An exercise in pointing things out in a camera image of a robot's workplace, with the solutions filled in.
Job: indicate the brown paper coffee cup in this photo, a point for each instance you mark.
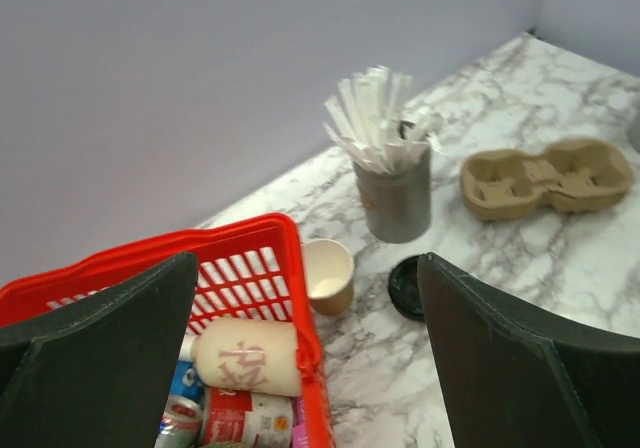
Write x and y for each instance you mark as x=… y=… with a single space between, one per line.
x=329 y=272

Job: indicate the cream bottle with pink print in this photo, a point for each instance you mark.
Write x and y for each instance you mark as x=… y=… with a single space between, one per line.
x=247 y=355

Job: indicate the red plastic shopping basket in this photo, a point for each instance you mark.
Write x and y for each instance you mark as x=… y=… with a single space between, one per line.
x=251 y=269

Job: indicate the blue drink can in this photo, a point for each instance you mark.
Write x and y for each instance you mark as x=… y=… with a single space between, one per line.
x=186 y=382

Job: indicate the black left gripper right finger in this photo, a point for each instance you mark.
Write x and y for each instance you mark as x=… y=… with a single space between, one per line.
x=515 y=375

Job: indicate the white wrapped straws bunch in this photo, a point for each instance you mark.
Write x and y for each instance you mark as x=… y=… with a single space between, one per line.
x=367 y=122

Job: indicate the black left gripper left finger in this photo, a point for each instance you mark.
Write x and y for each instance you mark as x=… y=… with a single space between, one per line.
x=87 y=359

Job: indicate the grey straw holder can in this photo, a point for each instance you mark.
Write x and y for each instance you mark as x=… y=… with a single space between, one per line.
x=397 y=206

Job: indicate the black plastic cup lid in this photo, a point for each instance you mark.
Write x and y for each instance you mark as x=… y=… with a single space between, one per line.
x=404 y=291

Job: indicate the red and white can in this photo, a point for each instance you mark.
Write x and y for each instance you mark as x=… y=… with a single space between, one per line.
x=252 y=419

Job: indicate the brown cardboard cup carrier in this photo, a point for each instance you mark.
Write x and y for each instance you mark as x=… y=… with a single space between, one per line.
x=574 y=175

